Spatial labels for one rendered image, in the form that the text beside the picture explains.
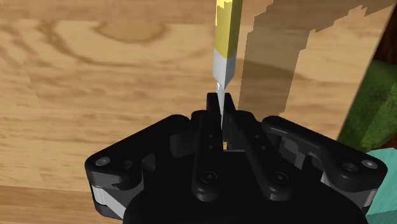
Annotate green textured block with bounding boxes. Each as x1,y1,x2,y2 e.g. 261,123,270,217
337,59,397,153

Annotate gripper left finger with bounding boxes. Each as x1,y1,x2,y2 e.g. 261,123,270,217
84,92,223,220

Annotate light wooden table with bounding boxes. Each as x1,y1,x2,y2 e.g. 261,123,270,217
0,0,397,224

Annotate yellow-handled silver knife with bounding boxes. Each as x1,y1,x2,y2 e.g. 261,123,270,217
212,0,244,130

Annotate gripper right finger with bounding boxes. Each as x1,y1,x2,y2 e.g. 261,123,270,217
221,92,389,215

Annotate teal block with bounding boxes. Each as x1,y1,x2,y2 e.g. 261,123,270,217
364,147,397,224

